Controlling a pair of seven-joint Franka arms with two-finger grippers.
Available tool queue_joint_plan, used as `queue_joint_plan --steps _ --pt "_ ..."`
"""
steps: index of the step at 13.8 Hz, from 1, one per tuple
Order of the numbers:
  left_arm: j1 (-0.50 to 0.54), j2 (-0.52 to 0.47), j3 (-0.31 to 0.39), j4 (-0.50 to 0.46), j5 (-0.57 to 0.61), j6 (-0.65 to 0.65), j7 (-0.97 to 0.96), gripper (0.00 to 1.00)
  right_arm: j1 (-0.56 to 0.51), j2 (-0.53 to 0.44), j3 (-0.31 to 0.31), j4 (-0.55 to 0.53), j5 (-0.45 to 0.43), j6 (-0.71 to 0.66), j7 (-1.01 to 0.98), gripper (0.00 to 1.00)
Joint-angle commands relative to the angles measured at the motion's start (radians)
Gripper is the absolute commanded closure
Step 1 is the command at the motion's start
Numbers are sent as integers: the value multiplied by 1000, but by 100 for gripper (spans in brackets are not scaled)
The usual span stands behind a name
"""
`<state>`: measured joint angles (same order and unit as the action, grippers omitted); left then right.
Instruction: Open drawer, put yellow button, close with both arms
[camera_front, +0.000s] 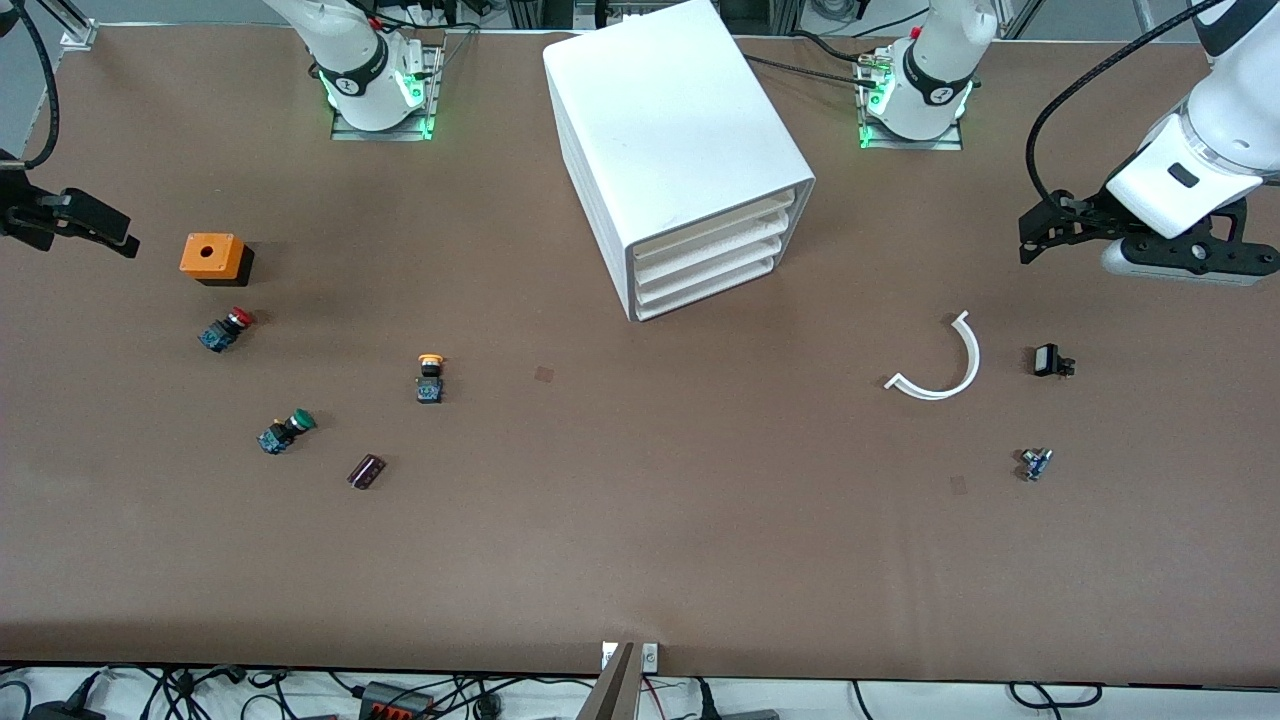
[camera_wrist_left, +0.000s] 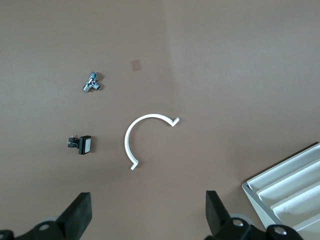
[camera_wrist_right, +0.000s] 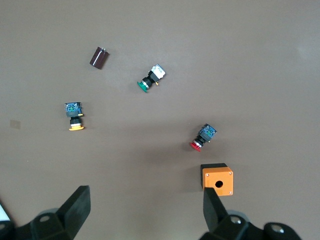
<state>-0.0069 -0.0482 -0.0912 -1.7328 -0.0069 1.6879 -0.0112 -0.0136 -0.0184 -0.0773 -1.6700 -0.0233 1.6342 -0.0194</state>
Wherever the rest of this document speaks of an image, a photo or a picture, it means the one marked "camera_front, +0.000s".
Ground white cabinet drawer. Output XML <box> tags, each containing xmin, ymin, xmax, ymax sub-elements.
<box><xmin>632</xmin><ymin>192</ymin><xmax>801</xmax><ymax>263</ymax></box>
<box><xmin>636</xmin><ymin>240</ymin><xmax>779</xmax><ymax>304</ymax></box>
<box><xmin>636</xmin><ymin>260</ymin><xmax>778</xmax><ymax>322</ymax></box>
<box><xmin>634</xmin><ymin>218</ymin><xmax>793</xmax><ymax>285</ymax></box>

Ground aluminium frame corner bracket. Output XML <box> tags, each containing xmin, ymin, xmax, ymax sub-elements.
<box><xmin>40</xmin><ymin>0</ymin><xmax>99</xmax><ymax>51</ymax></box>

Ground black braided table cable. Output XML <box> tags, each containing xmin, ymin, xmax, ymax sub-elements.
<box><xmin>745</xmin><ymin>52</ymin><xmax>886</xmax><ymax>89</ymax></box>

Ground black power strip red switches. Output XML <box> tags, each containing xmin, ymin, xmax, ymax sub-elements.
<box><xmin>360</xmin><ymin>682</ymin><xmax>437</xmax><ymax>720</ymax></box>

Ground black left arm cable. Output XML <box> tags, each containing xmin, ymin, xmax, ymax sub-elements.
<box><xmin>1027</xmin><ymin>0</ymin><xmax>1229</xmax><ymax>216</ymax></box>

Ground black looped cable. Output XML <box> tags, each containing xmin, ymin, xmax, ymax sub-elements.
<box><xmin>1008</xmin><ymin>682</ymin><xmax>1103</xmax><ymax>711</ymax></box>

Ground white curved plastic piece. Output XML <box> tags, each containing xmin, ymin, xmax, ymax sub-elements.
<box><xmin>885</xmin><ymin>310</ymin><xmax>982</xmax><ymax>401</ymax></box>

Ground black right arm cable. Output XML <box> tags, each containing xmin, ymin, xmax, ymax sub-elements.
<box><xmin>0</xmin><ymin>0</ymin><xmax>61</xmax><ymax>171</ymax></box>

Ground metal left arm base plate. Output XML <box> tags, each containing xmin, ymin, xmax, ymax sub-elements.
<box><xmin>858</xmin><ymin>55</ymin><xmax>964</xmax><ymax>152</ymax></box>

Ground orange box with hole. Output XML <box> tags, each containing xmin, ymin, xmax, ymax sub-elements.
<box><xmin>180</xmin><ymin>233</ymin><xmax>255</xmax><ymax>288</ymax></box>

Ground white drawer cabinet shell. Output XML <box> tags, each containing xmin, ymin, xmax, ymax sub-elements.
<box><xmin>543</xmin><ymin>0</ymin><xmax>816</xmax><ymax>323</ymax></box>

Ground green push button switch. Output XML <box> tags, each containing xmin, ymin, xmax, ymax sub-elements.
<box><xmin>257</xmin><ymin>408</ymin><xmax>318</xmax><ymax>456</ymax></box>

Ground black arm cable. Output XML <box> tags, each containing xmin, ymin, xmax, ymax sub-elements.
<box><xmin>1027</xmin><ymin>0</ymin><xmax>1229</xmax><ymax>216</ymax></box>
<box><xmin>0</xmin><ymin>0</ymin><xmax>61</xmax><ymax>171</ymax></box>

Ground grey wedge-shaped post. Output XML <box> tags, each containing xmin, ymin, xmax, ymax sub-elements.
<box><xmin>575</xmin><ymin>643</ymin><xmax>641</xmax><ymax>720</ymax></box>

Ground red push button switch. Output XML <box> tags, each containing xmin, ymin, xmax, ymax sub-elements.
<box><xmin>198</xmin><ymin>307</ymin><xmax>255</xmax><ymax>353</ymax></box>

